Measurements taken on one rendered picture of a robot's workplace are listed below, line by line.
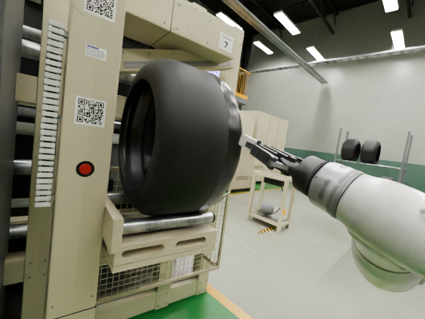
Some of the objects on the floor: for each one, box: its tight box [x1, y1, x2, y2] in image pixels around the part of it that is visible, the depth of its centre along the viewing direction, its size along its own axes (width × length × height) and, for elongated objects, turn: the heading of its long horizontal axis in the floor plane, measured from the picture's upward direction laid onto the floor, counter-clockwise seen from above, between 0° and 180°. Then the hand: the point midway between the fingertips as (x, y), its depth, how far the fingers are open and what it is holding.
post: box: [44, 0, 127, 319], centre depth 66 cm, size 13×13×250 cm
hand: (250, 143), depth 57 cm, fingers closed
